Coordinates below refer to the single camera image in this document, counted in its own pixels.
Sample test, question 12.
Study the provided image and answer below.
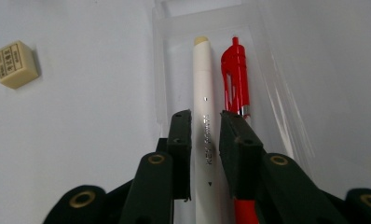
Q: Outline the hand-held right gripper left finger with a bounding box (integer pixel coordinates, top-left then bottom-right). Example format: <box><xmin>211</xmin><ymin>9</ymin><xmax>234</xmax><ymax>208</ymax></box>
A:
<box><xmin>119</xmin><ymin>108</ymin><xmax>193</xmax><ymax>224</ymax></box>

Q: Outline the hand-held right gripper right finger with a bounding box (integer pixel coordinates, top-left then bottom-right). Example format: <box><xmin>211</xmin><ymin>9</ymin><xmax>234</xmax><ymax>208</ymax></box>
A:
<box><xmin>218</xmin><ymin>110</ymin><xmax>350</xmax><ymax>224</ymax></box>

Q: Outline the white pen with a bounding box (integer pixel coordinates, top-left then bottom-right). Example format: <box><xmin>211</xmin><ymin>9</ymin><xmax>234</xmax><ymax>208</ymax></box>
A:
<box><xmin>192</xmin><ymin>35</ymin><xmax>238</xmax><ymax>224</ymax></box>

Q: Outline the red pen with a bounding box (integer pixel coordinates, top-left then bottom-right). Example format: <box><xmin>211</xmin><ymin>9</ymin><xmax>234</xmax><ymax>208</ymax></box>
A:
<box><xmin>220</xmin><ymin>35</ymin><xmax>260</xmax><ymax>224</ymax></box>

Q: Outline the transparent plastic pencil case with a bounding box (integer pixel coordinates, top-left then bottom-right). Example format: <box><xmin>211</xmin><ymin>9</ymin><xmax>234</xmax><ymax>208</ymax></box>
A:
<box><xmin>151</xmin><ymin>0</ymin><xmax>317</xmax><ymax>224</ymax></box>

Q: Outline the small beige eraser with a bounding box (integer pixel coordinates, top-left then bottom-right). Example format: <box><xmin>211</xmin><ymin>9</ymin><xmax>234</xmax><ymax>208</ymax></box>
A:
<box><xmin>0</xmin><ymin>39</ymin><xmax>40</xmax><ymax>91</ymax></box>

